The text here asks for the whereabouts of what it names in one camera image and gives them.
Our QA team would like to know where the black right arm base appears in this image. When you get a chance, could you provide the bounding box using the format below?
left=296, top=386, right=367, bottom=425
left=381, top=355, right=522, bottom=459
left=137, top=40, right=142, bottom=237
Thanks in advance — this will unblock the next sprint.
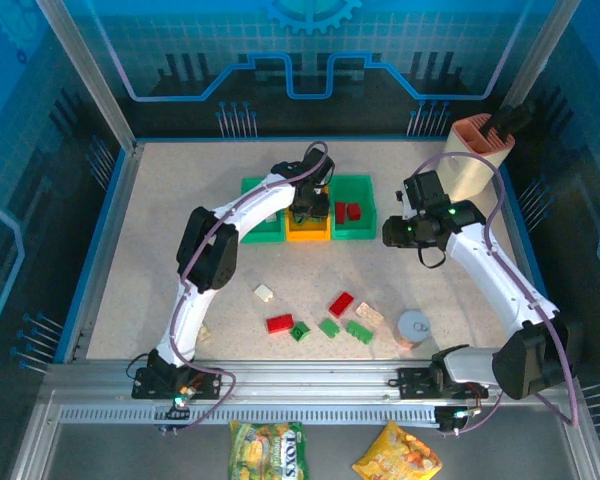
left=396, top=364, right=491, bottom=401

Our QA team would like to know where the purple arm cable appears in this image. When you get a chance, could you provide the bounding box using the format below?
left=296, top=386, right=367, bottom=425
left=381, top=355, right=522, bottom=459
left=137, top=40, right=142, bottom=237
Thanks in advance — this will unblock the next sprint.
left=154, top=141, right=330, bottom=436
left=414, top=152, right=581, bottom=436

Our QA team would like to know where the green plastic bin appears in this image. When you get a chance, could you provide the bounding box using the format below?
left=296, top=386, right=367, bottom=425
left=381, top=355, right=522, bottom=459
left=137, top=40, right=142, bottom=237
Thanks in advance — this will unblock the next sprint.
left=241, top=177, right=287, bottom=245
left=330, top=173, right=379, bottom=242

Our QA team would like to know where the yellow plastic bin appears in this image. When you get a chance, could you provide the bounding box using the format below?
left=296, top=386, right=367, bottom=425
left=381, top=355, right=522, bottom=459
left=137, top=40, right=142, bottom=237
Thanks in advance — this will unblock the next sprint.
left=284, top=185, right=332, bottom=243

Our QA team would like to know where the aluminium frame post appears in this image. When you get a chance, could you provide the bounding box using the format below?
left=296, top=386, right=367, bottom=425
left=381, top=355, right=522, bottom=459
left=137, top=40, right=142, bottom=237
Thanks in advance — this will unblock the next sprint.
left=34, top=0, right=139, bottom=154
left=504, top=0, right=584, bottom=109

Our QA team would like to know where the green long lego brick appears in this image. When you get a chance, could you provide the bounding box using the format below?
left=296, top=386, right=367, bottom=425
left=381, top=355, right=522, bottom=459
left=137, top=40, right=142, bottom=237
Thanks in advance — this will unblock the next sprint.
left=345, top=320, right=375, bottom=346

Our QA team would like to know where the slotted grey cable duct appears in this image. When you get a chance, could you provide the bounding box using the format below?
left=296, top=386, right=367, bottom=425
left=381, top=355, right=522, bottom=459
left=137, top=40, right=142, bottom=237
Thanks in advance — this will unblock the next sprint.
left=58, top=404, right=444, bottom=427

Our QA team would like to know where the small lit circuit board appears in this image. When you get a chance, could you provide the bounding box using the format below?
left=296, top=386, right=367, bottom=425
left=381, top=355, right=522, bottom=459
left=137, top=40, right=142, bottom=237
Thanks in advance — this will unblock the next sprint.
left=437, top=403, right=482, bottom=434
left=165, top=387, right=206, bottom=421

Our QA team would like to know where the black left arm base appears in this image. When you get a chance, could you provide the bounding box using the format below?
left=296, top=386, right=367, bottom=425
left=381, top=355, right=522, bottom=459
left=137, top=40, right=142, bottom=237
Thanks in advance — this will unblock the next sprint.
left=131, top=348, right=224, bottom=400

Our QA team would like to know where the white long lego brick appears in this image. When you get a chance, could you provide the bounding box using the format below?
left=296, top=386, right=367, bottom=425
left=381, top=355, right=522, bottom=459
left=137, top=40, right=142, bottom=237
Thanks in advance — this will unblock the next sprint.
left=354, top=301, right=386, bottom=329

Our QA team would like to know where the beige holder container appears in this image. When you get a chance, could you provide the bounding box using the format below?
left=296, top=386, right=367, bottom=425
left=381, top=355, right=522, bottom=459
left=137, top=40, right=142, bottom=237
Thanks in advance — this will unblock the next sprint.
left=442, top=113, right=516, bottom=200

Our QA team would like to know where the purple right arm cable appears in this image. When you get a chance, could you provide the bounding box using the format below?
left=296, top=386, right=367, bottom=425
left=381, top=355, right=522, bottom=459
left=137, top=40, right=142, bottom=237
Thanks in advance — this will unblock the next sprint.
left=414, top=152, right=581, bottom=436

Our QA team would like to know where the aluminium mounting rail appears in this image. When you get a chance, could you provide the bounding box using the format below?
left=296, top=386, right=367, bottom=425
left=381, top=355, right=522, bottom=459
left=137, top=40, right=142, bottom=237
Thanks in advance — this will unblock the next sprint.
left=39, top=358, right=586, bottom=407

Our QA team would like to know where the yellow snack bag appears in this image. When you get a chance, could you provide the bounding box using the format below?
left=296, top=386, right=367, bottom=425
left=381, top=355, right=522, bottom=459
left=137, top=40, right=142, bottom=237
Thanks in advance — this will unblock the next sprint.
left=352, top=420, right=444, bottom=480

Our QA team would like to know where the black object in holder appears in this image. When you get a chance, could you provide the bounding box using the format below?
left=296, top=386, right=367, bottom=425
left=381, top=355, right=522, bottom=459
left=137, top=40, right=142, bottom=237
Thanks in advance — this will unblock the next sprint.
left=479, top=102, right=537, bottom=145

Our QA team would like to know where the black cable loop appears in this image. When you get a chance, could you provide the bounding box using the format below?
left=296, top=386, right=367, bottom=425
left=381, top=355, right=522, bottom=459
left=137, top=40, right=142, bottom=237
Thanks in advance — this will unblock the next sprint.
left=417, top=243, right=450, bottom=270

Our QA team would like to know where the green snack bag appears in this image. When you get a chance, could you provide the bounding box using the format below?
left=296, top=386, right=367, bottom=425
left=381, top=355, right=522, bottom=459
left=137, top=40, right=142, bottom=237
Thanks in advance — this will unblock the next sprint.
left=228, top=420, right=307, bottom=480

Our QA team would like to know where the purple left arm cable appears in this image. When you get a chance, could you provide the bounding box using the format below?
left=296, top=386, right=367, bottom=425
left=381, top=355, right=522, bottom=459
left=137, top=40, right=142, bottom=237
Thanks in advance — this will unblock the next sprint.
left=154, top=141, right=330, bottom=436

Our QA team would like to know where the grey tin can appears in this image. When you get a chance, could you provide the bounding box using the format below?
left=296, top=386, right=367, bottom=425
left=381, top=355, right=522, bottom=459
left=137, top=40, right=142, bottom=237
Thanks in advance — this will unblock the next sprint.
left=396, top=309, right=433, bottom=356

